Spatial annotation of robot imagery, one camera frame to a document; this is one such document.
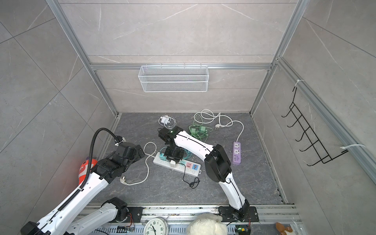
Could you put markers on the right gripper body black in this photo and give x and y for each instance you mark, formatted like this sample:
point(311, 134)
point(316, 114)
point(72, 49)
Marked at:
point(174, 153)

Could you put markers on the purple small power strip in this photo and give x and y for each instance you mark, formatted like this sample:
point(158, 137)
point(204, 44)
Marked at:
point(236, 153)

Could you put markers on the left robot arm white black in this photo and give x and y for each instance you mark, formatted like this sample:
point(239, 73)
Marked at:
point(61, 220)

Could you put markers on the white charger with black cable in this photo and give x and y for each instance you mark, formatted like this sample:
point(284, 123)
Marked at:
point(194, 184)

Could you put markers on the brown plush toy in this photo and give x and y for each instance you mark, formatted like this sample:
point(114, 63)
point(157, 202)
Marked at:
point(285, 230)

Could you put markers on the white analog clock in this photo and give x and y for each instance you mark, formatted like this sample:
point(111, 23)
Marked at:
point(156, 226)

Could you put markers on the white multicolour power strip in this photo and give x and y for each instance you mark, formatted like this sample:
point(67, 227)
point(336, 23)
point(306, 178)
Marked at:
point(193, 169)

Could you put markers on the red toy vacuum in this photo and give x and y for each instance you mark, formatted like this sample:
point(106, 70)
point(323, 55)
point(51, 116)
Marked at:
point(83, 169)

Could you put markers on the black wire hook rack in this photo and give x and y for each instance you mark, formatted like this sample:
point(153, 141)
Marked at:
point(309, 133)

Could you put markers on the white plush toy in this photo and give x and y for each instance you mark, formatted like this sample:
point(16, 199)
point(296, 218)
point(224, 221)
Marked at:
point(207, 224)

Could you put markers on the white wire mesh basket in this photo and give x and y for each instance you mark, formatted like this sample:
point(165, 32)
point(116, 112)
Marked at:
point(163, 78)

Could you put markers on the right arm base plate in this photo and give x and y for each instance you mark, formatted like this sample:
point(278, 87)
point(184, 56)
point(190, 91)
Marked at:
point(229, 214)

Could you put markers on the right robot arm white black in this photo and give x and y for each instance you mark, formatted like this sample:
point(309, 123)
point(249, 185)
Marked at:
point(217, 165)

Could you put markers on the aluminium front rail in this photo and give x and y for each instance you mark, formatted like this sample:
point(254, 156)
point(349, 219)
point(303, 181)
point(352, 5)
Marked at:
point(178, 217)

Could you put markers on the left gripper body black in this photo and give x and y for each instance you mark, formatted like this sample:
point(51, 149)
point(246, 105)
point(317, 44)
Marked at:
point(135, 156)

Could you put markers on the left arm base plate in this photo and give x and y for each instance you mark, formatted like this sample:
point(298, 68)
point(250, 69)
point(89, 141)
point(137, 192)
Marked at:
point(134, 213)

